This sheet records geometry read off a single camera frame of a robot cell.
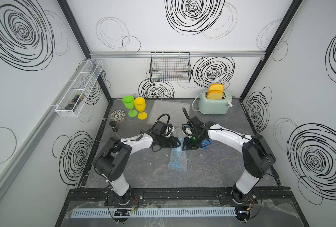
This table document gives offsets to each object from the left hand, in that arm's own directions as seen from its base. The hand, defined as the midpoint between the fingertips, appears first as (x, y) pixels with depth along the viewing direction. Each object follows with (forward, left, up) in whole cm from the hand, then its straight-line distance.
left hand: (177, 145), depth 88 cm
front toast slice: (+31, -26, +16) cm, 43 cm away
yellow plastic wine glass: (+25, +26, +10) cm, 38 cm away
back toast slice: (+37, -28, +18) cm, 50 cm away
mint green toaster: (+28, -27, +7) cm, 39 cm away
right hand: (-4, -4, +2) cm, 6 cm away
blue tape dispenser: (-6, -14, +16) cm, 22 cm away
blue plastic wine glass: (-5, +1, +2) cm, 6 cm away
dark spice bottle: (+11, +43, +3) cm, 44 cm away
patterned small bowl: (+25, +45, -4) cm, 52 cm away
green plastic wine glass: (+26, +34, +10) cm, 44 cm away
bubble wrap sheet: (-7, -4, -1) cm, 8 cm away
